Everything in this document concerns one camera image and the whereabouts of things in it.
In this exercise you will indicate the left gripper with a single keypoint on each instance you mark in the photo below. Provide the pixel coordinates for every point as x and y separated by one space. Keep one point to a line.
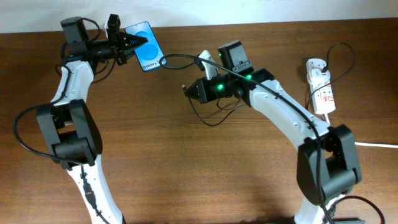
124 40

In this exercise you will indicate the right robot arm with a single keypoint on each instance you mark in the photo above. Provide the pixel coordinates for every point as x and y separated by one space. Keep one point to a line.
327 167

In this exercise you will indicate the white USB wall charger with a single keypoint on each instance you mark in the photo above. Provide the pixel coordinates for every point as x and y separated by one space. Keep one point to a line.
316 76

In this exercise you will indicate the blue Galaxy smartphone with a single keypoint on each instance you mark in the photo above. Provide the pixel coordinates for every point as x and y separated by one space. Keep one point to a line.
149 54

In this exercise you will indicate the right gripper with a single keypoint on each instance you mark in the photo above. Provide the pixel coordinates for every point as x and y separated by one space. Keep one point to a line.
206 96

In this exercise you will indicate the white power strip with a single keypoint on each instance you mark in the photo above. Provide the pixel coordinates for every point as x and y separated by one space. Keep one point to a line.
322 95

